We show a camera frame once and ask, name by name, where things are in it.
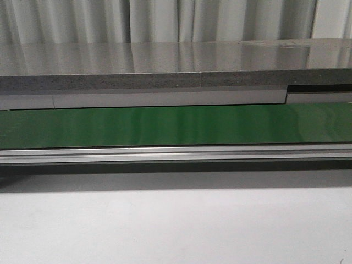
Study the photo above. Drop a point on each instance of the green conveyor belt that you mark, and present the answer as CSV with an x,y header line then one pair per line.
x,y
176,125

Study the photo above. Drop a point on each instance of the white pleated curtain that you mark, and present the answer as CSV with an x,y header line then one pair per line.
x,y
26,22

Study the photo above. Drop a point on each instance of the front aluminium conveyor rail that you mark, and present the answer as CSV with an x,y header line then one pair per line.
x,y
180,153

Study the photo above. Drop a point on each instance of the rear grey conveyor rail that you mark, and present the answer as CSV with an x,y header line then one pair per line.
x,y
220,95

